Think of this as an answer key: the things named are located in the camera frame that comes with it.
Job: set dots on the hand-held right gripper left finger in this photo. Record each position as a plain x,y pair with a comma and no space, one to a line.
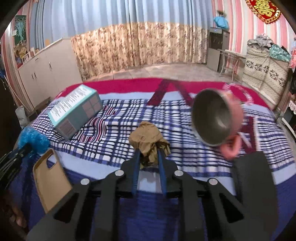
137,166

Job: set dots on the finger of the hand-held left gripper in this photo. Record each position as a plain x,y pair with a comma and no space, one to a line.
19,154

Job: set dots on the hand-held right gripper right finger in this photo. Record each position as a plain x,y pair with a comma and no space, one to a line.
161,169

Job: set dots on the blue plastic bag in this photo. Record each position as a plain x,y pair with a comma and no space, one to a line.
32,140

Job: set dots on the brown paper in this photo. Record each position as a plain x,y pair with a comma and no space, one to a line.
145,139

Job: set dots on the white bag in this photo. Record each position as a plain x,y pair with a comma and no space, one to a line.
21,117

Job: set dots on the tan phone case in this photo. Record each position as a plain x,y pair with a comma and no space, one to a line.
53,183

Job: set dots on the teal cardboard box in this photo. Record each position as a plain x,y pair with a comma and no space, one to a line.
69,109

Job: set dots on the pink bowl with metal inside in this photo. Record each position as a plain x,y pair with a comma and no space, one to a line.
212,118

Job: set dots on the white cabinet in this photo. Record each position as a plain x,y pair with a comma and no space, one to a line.
53,69

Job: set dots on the black flat pad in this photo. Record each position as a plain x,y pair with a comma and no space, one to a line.
254,180

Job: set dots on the folding table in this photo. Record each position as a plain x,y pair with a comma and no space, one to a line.
231,54

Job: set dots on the patterned cloth covered stack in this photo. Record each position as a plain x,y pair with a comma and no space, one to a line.
261,67

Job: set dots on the white lace cloth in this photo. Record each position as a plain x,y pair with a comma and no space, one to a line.
292,106

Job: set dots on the blue floral curtain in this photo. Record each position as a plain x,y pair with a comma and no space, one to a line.
115,23

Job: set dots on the blue cover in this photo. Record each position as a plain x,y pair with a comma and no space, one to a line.
220,23

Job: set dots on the grey clothes pile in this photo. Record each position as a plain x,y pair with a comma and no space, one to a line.
260,41

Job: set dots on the teal patterned cloth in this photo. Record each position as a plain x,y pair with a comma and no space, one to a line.
279,53

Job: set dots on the small potted plant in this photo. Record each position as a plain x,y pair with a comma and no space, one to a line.
220,13

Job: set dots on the clothes rack with hanging clothes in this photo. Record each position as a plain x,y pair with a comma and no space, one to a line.
293,53

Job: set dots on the photo frame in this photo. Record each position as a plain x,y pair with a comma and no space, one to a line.
25,58

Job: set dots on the wall poster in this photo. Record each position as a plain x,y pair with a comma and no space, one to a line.
20,30

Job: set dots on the red heart wall decoration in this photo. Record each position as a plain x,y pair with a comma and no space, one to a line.
263,9

